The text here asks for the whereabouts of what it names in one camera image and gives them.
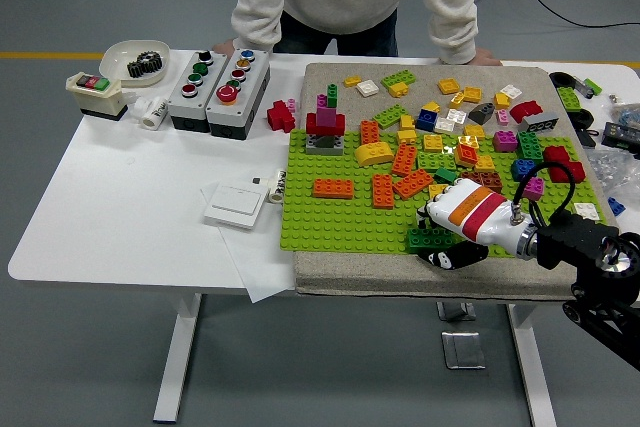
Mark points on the yellow arch brick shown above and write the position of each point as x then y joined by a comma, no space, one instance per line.
372,154

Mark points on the black key fob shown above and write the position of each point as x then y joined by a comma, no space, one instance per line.
586,138

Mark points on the red stepped brick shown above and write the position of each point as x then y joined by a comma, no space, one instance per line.
562,167

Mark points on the light grey base brick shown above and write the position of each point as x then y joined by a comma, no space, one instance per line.
313,149

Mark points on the white wall switch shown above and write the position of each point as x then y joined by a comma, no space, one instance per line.
233,207

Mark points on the clear bag of screws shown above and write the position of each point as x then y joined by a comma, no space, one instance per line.
612,169

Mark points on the dark green tall brick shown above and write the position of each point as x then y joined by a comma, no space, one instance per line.
529,147

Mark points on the white square plate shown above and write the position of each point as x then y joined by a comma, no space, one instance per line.
367,87
444,125
587,211
511,91
456,115

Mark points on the green narrow brick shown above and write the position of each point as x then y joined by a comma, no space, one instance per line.
332,94

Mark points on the grey four-button box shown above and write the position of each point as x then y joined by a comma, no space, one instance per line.
181,107

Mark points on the person's left hand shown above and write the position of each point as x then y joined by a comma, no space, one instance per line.
485,57

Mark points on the dark grey slope brick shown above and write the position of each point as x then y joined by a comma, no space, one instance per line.
326,142
481,113

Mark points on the green studded baseplate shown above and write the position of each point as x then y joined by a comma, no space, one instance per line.
340,227

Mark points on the orange and yellow brick stack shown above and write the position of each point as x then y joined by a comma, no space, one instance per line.
465,154

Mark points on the cream red-green switch box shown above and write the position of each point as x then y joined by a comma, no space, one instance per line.
100,102

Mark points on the clear plastic bag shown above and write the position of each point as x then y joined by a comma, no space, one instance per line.
627,112

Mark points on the red arch brick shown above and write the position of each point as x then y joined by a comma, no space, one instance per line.
525,111

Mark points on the grey-brown mat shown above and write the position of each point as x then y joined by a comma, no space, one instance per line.
325,72

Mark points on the magenta square brick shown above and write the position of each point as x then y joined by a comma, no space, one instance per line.
504,141
534,189

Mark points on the white paper sheet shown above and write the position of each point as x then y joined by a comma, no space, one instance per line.
260,267

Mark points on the person's left forearm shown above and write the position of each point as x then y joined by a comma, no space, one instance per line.
450,22

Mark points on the white pipe fitting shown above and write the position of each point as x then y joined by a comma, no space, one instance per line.
155,112

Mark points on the small metal floor plate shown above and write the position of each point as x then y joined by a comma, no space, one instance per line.
457,312

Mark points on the white table leg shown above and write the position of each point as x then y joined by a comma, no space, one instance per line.
172,372
537,387

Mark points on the grey emergency stop box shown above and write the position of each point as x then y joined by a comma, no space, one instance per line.
250,97

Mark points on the person's right forearm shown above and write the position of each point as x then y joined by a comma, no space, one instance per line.
255,17

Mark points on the magenta narrow brick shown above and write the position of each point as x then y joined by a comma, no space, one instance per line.
321,101

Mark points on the small yellow plate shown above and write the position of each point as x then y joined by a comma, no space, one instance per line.
352,80

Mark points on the orange long brick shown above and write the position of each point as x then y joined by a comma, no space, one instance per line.
332,188
369,132
412,183
382,191
404,159

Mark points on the lime long brick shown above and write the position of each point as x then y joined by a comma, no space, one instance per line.
400,76
435,161
389,116

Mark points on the black gear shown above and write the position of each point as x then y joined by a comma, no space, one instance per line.
150,61
136,69

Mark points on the wide red brick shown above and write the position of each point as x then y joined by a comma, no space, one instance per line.
312,124

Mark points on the grey long brick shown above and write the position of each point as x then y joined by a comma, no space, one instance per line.
540,123

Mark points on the blue square brick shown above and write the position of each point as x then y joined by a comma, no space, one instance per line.
522,169
426,122

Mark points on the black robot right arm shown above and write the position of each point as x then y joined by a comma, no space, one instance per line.
575,237

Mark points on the person's right hand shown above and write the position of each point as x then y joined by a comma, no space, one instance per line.
225,47

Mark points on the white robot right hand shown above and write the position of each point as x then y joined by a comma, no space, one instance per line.
480,212

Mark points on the small clear yellow brick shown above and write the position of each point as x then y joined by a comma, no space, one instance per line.
456,100

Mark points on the yellow square plate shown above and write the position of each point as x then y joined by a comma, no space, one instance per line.
449,85
474,131

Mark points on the small pink brick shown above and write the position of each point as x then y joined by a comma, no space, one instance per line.
292,106
503,116

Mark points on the dark green slope brick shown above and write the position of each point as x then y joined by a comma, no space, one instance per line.
445,174

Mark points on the small yellow slope brick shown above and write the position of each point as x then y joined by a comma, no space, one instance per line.
432,107

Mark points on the red cross-shaped brick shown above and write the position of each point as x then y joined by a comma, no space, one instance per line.
278,117

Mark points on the clear yellow plate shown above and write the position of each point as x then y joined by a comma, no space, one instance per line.
467,141

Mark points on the dark green long brick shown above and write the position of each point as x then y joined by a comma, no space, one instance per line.
425,239

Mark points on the white printed cylinder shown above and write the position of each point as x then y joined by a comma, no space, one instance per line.
278,187

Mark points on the black display device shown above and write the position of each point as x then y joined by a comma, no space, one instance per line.
620,134

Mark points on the white bowl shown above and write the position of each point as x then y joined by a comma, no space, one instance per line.
112,59

